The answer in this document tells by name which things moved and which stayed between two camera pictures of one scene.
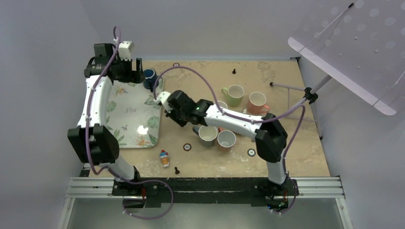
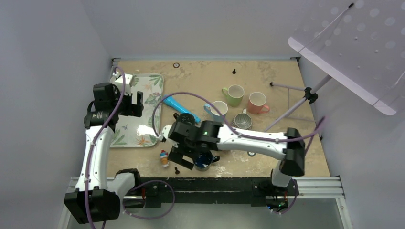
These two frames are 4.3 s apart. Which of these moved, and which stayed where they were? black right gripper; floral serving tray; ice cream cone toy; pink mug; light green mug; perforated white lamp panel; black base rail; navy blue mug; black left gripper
Moved: black right gripper; black left gripper; navy blue mug
Stayed: floral serving tray; pink mug; ice cream cone toy; light green mug; black base rail; perforated white lamp panel
